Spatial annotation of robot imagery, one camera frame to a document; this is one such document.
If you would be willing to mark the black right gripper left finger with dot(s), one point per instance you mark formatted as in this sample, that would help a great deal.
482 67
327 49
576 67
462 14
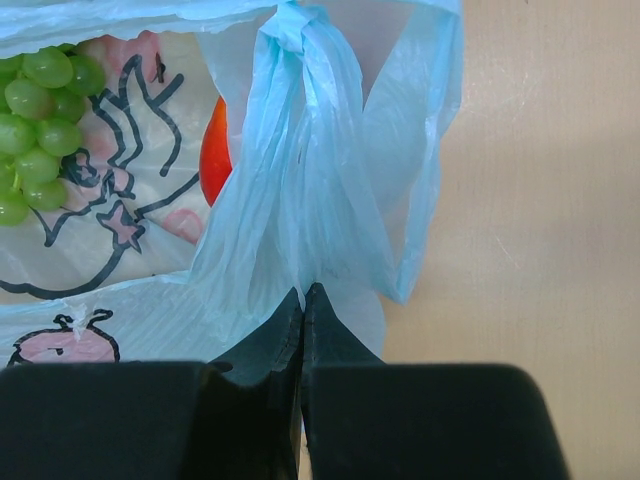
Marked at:
72 408

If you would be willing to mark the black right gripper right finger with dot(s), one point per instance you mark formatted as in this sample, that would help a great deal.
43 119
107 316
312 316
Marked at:
366 419

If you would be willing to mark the red orange fruit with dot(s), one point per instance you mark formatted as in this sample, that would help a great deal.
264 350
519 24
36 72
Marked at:
214 164

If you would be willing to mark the blue cartoon-print plastic bag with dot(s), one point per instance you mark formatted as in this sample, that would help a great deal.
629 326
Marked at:
335 114

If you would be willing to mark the green grape bunch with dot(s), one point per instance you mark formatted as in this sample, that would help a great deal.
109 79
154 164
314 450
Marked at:
44 95

